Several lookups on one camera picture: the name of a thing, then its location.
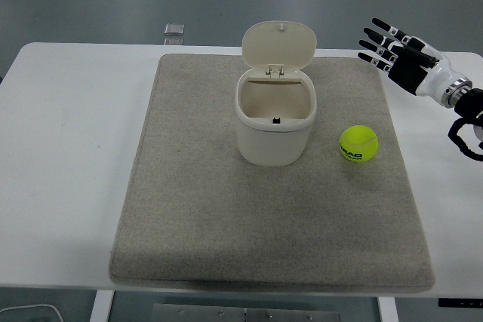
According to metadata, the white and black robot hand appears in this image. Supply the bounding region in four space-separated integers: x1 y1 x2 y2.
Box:
358 17 462 103

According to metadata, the beige-grey felt mat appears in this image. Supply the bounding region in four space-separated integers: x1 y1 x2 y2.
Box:
108 54 436 293

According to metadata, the grey metal plate with screws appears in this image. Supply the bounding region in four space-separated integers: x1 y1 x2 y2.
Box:
152 302 340 322

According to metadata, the cream plastic bin with flip lid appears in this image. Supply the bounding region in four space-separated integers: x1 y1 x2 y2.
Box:
234 20 318 167

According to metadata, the black table control panel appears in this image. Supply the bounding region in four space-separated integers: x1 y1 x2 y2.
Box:
438 298 483 308

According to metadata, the yellow-green tennis ball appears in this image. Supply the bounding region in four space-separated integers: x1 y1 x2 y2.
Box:
338 124 379 164

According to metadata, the white table leg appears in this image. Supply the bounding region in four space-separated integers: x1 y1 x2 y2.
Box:
377 296 397 322
89 290 115 322

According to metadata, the white cable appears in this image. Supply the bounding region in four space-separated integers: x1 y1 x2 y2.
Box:
0 303 63 322

